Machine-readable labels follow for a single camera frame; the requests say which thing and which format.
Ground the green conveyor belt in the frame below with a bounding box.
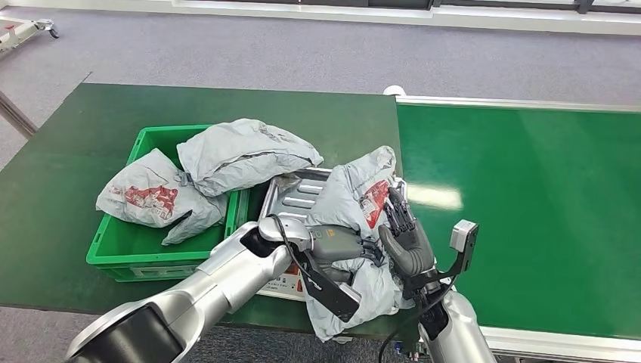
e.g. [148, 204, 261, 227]
[395, 95, 641, 363]

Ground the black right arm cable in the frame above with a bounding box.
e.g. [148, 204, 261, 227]
[378, 280, 459, 363]

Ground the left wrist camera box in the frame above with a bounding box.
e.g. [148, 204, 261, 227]
[293, 245, 363, 323]

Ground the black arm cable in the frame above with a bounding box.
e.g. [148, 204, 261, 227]
[268, 214, 304, 274]
[378, 280, 459, 363]

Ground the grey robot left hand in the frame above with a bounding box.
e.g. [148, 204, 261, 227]
[308, 225, 386, 285]

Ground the plain grey package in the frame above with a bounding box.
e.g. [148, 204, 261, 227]
[176, 118, 325, 198]

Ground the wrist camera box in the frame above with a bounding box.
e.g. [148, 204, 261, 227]
[405, 219, 480, 289]
[293, 245, 363, 323]

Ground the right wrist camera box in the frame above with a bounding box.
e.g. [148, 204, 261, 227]
[405, 219, 480, 289]

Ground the dark metal bar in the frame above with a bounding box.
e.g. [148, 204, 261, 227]
[0, 88, 39, 140]

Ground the green plastic crate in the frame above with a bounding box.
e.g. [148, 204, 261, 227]
[85, 124, 252, 283]

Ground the white electronic scale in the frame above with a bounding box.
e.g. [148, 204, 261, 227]
[256, 260, 308, 303]

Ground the grey package with red print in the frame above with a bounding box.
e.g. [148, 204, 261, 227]
[94, 147, 229, 247]

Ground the grey package with red label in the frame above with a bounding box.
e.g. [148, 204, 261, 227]
[302, 145, 416, 343]

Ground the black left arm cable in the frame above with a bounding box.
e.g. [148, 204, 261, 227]
[268, 214, 304, 274]

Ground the ribbed steel scale tray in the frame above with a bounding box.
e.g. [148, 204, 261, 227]
[258, 166, 407, 226]

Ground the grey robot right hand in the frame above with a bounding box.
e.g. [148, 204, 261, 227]
[378, 186, 437, 280]

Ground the white wheeled cart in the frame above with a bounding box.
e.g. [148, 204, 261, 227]
[0, 17, 60, 53]

